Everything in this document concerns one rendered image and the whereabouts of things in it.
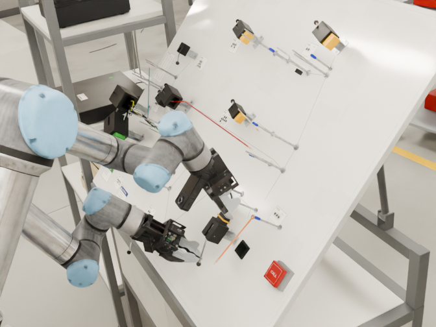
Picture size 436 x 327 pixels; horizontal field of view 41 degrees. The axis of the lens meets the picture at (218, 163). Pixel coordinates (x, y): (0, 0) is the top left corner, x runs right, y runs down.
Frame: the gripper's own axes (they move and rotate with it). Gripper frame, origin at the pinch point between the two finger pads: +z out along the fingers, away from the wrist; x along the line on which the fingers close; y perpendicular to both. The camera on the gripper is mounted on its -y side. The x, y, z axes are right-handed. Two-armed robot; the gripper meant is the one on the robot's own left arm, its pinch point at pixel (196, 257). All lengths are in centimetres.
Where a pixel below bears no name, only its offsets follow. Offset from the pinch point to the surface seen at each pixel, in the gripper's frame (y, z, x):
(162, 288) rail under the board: -21.9, 1.4, -4.9
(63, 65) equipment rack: -46, -57, 63
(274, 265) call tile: 27.0, 9.4, -3.6
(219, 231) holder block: 11.6, -0.8, 4.8
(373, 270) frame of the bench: 8, 56, 21
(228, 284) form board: 7.2, 8.4, -5.7
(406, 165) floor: -108, 165, 174
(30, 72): -253, -72, 177
